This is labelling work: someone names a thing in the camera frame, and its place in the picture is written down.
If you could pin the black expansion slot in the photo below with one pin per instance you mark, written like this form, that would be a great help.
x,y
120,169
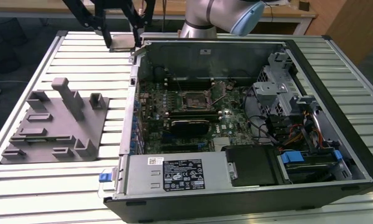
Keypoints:
x,y
177,148

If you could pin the wooden cabinet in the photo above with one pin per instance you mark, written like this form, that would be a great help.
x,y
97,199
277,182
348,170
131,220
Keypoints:
x,y
355,28

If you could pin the black graphics card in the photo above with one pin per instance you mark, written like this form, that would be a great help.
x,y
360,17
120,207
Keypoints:
x,y
189,128

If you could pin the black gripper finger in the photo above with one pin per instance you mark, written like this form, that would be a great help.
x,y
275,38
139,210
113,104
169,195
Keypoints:
x,y
137,21
99,21

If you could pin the coin cell battery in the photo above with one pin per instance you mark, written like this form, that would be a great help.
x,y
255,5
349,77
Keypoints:
x,y
229,86

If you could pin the green motherboard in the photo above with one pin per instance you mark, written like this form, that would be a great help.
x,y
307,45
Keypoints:
x,y
236,116

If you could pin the silver drive cage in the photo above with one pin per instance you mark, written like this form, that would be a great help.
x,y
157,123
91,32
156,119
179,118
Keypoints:
x,y
267,91

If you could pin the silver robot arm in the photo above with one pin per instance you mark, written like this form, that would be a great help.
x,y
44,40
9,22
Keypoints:
x,y
201,11

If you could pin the blue case latch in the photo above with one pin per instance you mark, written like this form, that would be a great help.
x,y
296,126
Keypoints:
x,y
105,177

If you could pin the silver chipset heat sink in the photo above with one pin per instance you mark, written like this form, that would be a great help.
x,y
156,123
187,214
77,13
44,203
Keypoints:
x,y
221,142

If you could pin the small black desk object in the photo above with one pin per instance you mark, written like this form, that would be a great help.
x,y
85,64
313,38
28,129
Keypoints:
x,y
304,5

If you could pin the silver power supply unit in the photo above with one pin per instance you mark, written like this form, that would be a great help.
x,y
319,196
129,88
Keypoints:
x,y
136,175

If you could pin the CPU socket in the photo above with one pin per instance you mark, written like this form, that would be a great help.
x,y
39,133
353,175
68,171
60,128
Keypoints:
x,y
193,100

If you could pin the black RAM slot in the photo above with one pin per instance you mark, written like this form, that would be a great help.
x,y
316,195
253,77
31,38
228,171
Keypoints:
x,y
189,85
189,79
189,82

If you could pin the black PC case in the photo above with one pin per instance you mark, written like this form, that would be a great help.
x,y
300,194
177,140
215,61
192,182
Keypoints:
x,y
205,210

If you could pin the silver CPU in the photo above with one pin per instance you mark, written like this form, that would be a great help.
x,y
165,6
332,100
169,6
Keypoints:
x,y
121,43

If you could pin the wooden desk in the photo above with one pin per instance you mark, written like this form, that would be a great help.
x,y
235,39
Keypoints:
x,y
33,7

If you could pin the grey parts rack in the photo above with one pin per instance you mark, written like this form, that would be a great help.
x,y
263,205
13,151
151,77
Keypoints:
x,y
65,135

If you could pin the hard disk in blue carrier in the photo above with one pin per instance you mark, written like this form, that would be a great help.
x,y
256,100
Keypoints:
x,y
291,157

